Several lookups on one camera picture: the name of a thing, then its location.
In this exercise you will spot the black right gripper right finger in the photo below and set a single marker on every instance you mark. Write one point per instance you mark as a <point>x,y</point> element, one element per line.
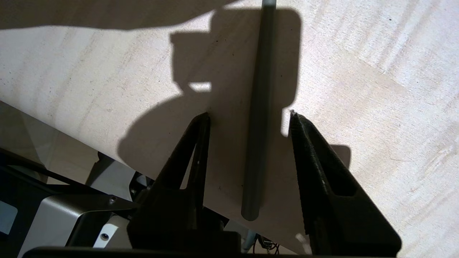
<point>340,222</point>

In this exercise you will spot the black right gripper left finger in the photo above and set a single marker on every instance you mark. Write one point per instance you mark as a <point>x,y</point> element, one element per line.
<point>172,215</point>

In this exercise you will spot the grey toothbrush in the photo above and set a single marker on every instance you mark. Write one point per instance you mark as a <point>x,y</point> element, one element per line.
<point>260,125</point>

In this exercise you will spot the silver metal box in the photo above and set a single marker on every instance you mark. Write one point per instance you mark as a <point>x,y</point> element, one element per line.
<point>61,215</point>

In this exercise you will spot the beige wooden shelf cabinet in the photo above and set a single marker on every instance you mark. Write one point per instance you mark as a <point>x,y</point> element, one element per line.
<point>358,107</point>

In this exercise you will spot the black metal rack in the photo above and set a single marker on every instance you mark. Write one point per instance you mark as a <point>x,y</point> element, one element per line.
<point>18,186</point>

